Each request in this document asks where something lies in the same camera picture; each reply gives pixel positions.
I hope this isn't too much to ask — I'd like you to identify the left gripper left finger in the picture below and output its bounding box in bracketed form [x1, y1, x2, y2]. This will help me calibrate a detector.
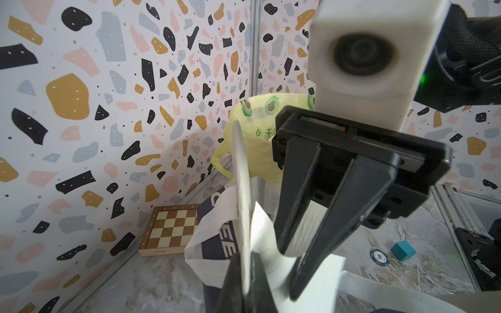
[215, 252, 244, 313]

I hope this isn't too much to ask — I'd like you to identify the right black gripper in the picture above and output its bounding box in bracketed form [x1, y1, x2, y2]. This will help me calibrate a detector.
[272, 106, 452, 301]

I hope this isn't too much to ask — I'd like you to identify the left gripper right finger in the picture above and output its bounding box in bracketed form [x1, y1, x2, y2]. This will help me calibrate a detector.
[248, 252, 277, 313]

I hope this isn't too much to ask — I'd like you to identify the navy tote bag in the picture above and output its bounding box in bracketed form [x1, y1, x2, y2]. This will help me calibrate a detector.
[185, 186, 241, 312]

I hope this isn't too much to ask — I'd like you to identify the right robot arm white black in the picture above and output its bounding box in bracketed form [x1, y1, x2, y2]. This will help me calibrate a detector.
[272, 1, 500, 300]

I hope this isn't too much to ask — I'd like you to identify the white plastic trash bin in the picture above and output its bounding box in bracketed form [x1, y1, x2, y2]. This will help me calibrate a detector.
[250, 177, 281, 214]

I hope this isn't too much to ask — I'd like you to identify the wooden checkerboard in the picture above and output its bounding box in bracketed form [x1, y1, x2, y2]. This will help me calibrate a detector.
[138, 204, 199, 257]

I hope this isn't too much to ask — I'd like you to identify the yellow-green bin liner bag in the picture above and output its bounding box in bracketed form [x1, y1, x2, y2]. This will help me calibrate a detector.
[211, 93, 315, 182]

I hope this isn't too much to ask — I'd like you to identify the small teal cube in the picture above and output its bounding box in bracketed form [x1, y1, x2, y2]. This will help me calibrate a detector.
[391, 241, 416, 262]

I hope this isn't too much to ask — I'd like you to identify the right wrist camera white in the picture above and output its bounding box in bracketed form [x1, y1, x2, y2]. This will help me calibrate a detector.
[307, 0, 451, 131]

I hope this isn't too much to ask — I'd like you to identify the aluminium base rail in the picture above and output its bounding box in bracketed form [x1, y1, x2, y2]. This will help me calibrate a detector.
[431, 184, 500, 292]

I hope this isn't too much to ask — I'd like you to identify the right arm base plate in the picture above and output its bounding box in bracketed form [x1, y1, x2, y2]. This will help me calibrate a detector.
[455, 228, 500, 292]

